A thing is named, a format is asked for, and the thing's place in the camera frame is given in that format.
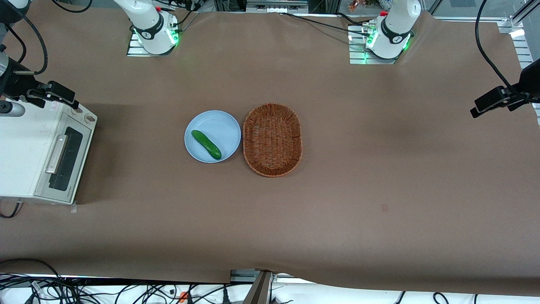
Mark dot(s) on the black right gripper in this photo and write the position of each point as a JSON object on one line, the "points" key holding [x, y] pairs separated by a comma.
{"points": [[16, 84]]}

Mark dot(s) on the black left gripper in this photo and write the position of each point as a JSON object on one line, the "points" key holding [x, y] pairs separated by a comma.
{"points": [[524, 85]]}

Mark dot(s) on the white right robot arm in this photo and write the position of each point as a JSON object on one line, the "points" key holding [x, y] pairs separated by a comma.
{"points": [[148, 22]]}

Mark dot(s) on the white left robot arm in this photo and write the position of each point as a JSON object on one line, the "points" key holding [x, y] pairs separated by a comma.
{"points": [[394, 29]]}

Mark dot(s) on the white toaster oven body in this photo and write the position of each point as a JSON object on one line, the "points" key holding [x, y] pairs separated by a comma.
{"points": [[21, 152]]}

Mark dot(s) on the pink label sticker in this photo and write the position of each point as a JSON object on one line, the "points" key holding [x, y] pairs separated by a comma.
{"points": [[55, 107]]}

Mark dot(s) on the green cucumber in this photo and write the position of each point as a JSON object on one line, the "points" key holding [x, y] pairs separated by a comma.
{"points": [[206, 145]]}

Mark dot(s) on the light blue round plate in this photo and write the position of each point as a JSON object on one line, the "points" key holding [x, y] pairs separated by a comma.
{"points": [[219, 126]]}

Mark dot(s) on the brown table cover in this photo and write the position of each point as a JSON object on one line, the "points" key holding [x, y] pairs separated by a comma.
{"points": [[337, 211]]}

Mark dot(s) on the brown woven wicker basket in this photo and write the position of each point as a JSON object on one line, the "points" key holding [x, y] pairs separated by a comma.
{"points": [[272, 140]]}

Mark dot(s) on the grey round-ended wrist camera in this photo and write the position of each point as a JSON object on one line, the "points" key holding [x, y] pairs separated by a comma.
{"points": [[11, 109]]}

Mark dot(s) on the aluminium frame strut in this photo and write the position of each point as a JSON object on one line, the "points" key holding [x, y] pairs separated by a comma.
{"points": [[259, 289]]}

